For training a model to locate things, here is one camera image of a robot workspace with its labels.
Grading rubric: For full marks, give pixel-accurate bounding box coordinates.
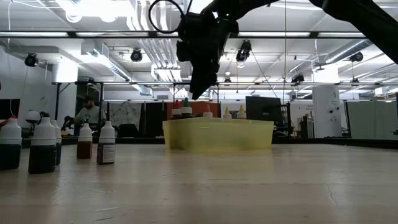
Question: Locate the black aluminium rig frame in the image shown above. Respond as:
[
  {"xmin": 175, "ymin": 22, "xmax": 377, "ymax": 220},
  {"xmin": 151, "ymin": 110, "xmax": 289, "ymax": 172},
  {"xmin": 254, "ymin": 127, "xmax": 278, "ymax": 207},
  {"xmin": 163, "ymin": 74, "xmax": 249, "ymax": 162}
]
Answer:
[{"xmin": 0, "ymin": 30, "xmax": 368, "ymax": 39}]

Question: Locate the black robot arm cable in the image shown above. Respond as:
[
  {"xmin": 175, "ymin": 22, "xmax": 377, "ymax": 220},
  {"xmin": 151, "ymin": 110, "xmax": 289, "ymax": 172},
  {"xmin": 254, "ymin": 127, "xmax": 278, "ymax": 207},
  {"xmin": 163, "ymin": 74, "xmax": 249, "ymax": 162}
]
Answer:
[{"xmin": 148, "ymin": 0, "xmax": 187, "ymax": 34}]

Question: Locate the yellow translucent plastic bin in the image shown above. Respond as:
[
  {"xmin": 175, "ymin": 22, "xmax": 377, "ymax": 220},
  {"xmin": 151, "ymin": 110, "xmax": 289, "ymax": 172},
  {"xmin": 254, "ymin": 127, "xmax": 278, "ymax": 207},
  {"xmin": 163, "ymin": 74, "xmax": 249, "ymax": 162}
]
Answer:
[{"xmin": 162, "ymin": 117, "xmax": 275, "ymax": 153}]

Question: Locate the large red food colouring bottle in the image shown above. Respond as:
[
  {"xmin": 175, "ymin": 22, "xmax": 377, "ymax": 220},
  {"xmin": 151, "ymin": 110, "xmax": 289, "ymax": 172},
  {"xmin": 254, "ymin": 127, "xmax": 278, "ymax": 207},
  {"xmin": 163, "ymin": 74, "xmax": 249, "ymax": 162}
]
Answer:
[{"xmin": 170, "ymin": 100, "xmax": 183, "ymax": 121}]

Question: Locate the white pillar with sockets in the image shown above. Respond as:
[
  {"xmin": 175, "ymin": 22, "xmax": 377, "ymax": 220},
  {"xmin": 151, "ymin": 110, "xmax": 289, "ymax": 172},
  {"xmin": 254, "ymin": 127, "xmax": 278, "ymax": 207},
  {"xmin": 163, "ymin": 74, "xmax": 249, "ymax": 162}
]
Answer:
[{"xmin": 312, "ymin": 84, "xmax": 342, "ymax": 138}]

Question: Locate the grey marbled panel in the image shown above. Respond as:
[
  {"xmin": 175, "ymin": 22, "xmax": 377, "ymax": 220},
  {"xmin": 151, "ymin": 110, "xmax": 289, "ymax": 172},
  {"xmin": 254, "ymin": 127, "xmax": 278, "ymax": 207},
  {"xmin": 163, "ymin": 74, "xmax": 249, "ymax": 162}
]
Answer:
[{"xmin": 108, "ymin": 101, "xmax": 143, "ymax": 128}]

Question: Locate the black office chair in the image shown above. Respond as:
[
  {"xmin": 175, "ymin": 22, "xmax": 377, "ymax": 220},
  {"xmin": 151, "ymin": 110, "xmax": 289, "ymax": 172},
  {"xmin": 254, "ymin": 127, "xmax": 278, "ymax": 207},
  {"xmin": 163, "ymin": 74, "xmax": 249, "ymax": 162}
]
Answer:
[{"xmin": 118, "ymin": 123, "xmax": 139, "ymax": 139}]

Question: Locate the pale green partition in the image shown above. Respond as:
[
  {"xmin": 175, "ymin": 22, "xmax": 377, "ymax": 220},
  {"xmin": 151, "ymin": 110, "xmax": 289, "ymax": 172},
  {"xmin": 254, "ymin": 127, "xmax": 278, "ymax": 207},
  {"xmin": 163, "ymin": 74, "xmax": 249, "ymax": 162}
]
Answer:
[{"xmin": 345, "ymin": 100, "xmax": 398, "ymax": 140}]

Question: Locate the small orange dropper bottle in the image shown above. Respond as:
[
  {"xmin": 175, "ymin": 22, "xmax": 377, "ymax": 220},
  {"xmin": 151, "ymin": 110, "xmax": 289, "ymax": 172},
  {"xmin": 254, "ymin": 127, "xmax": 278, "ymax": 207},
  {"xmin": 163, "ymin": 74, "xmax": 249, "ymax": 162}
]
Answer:
[{"xmin": 76, "ymin": 123, "xmax": 93, "ymax": 160}]

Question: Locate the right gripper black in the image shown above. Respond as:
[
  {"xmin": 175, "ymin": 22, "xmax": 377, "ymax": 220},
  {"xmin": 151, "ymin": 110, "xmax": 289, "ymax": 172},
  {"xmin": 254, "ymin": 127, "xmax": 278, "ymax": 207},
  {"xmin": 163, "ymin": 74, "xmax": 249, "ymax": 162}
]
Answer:
[{"xmin": 175, "ymin": 12, "xmax": 240, "ymax": 101}]

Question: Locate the person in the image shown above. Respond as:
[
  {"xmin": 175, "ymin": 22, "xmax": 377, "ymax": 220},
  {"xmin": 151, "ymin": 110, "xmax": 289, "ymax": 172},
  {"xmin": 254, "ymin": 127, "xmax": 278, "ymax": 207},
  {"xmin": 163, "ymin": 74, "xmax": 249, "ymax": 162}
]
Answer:
[{"xmin": 74, "ymin": 95, "xmax": 106, "ymax": 128}]

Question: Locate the black distant rig frame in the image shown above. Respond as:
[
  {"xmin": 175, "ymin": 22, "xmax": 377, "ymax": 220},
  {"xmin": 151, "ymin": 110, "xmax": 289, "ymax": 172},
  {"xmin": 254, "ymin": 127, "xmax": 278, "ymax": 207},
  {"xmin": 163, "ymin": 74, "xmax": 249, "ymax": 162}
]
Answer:
[{"xmin": 52, "ymin": 80, "xmax": 398, "ymax": 146}]

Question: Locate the black computer monitor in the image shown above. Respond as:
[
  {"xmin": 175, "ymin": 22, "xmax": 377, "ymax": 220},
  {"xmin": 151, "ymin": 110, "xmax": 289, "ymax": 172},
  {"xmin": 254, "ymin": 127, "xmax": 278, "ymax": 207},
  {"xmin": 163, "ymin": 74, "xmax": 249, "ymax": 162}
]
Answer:
[{"xmin": 245, "ymin": 95, "xmax": 283, "ymax": 123}]

